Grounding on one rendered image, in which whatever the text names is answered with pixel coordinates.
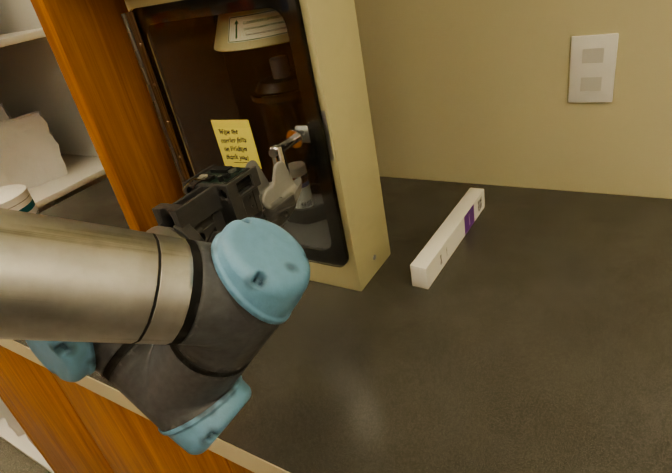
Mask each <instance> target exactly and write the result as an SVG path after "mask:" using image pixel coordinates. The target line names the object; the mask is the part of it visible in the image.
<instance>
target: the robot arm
mask: <svg viewBox="0 0 672 473"><path fill-rule="evenodd" d="M182 186H183V188H182V192H183V194H184V196H183V197H182V198H180V199H178V200H177V201H175V202H174V203H172V204H169V203H160V204H158V205H157V206H155V207H153V208H152V211H153V214H154V216H155V218H156V221H157V223H158V226H154V227H152V228H150V229H149V230H147V231H146V232H143V231H137V230H131V229H125V228H119V227H113V226H107V225H101V224H95V223H89V222H83V221H77V220H70V219H64V218H58V217H52V216H46V215H40V214H34V213H28V212H22V211H16V210H10V209H4V208H0V339H9V340H25V341H26V343H27V345H28V346H29V348H30V349H31V351H32V352H33V353H34V355H35V356H36V357H37V358H38V360H39V361H40V362H41V363H42V364H43V365H44V366H45V367H46V368H47V369H48V370H49V371H50V372H52V373H54V374H56V375H57V376H58V377H59V378H60V379H62V380H64V381H67V382H77V381H80V380H81V379H83V378H84V377H85V376H86V375H91V374H92V373H94V372H95V371H96V372H97V373H98V374H99V375H101V376H102V377H103V378H106V379H107V380H108V381H109V382H110V383H111V384H112V385H113V386H114V387H115V388H116V389H117V390H119V391H120V392H121V393H122V394H123V395H124V396H125V397H126V398H127V399H128V400H129V401H130V402H131V403H132V404H133V405H135V406H136V407H137V408H138V409H139V410H140V411H141V412H142V413H143V414H144V415H145V416H146V417H147V418H148V419H149V420H151V421H152V422H153V423H154V424H155V425H156V426H157V427H158V431H159V432H160V433H161V434H162V435H165V436H168V437H169V438H171V439H172V440H173V441H174V442H175V443H177V444H178V445H179V446H180V447H181V448H183V449H184V450H185V451H186V452H187V453H189V454H191V455H199V454H202V453H204V452H205V451H206V450H207V449H208V448H209V447H210V446H211V445H212V443H213V442H214V441H215V440H216V439H217V437H218V436H219V435H220V434H221V433H222V431H223V430H224V429H225V428H226V427H227V426H228V424H229V423H230V422H231V421H232V420H233V418H234V417H235V416H236V415H237V414H238V412H239V411H240V410H241V409H242V408H243V406H244V405H245V404H246V403H247V402H248V400H249V399H250V397H251V388H250V386H249V385H248V384H247V383H246V382H245V381H244V380H243V379H242V376H241V374H242V373H243V372H244V371H245V369H246V368H247V367H248V365H249V364H250V363H251V361H252V359H253V358H254V356H255V355H256V354H257V353H258V351H259V350H260V349H261V348H262V346H263V345H264V344H265V343H266V341H267V340H268V339H269V338H270V336H271V335H272V334H273V333H274V331H275V330H276V329H277V328H278V326H279V325H280V324H282V323H284V322H285V321H286V320H287V319H288V318H289V317H290V315H291V312H292V310H293V309H294V307H295V306H296V305H297V303H298V302H299V300H300V299H301V297H302V295H303V293H304V291H305V290H306V288H307V286H308V284H309V280H310V265H309V260H308V258H307V257H306V254H305V252H304V250H303V248H302V247H301V245H300V244H299V243H298V242H297V240H296V239H295V238H294V237H293V236H292V235H290V234H289V233H288V232H287V231H285V230H284V229H283V228H281V227H280V225H282V224H283V223H284V222H286V221H287V220H288V219H289V217H290V216H291V214H292V212H293V211H294V209H295V207H296V203H297V201H298V199H299V196H300V193H301V190H302V179H301V177H297V178H296V179H295V180H293V179H292V177H291V175H290V173H289V171H288V169H287V167H286V165H285V163H284V162H282V161H278V162H277V163H276V164H275V165H274V167H273V176H272V182H268V180H267V178H266V177H265V175H264V173H263V172H262V170H261V168H260V167H259V165H258V163H257V162H256V161H254V160H251V161H249V162H248V163H247V164H246V166H245V167H232V166H214V165H211V166H209V167H208V168H206V169H204V170H203V171H201V172H199V173H198V174H196V175H194V176H193V177H191V178H189V179H188V180H186V181H184V182H183V183H182ZM184 191H185V192H184ZM263 208H264V211H263V212H262V211H261V210H262V209H263Z"/></svg>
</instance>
